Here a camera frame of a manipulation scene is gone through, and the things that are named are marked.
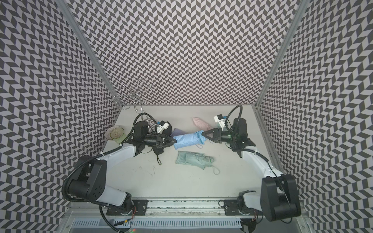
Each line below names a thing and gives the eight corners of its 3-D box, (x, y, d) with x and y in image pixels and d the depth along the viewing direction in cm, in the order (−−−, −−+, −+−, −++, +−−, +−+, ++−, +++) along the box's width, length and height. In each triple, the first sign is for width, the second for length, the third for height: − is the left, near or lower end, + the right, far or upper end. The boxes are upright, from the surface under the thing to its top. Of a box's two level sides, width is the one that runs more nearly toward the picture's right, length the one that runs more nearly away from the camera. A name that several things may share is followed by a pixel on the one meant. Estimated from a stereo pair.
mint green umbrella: (175, 163, 89) (174, 160, 86) (180, 150, 95) (179, 147, 92) (218, 175, 85) (219, 172, 82) (220, 160, 91) (221, 157, 87)
